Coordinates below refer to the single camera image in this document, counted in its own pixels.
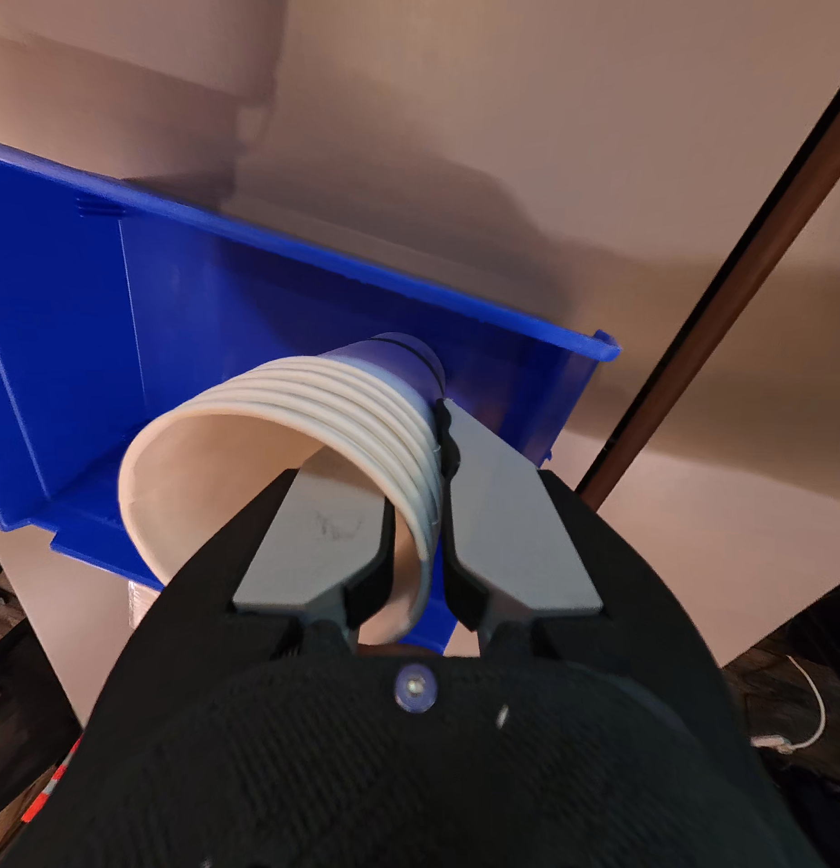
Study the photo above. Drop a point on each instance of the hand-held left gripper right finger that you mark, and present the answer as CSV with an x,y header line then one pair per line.
x,y
522,536

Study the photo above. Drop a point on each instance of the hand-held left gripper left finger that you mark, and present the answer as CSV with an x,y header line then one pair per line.
x,y
305,542

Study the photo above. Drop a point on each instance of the stack of nested white cups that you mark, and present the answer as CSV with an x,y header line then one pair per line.
x,y
210,475

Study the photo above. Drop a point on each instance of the blue plastic bin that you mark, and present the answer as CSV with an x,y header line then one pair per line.
x,y
189,305

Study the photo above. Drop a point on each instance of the orange traffic cone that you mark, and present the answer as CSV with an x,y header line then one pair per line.
x,y
47,793

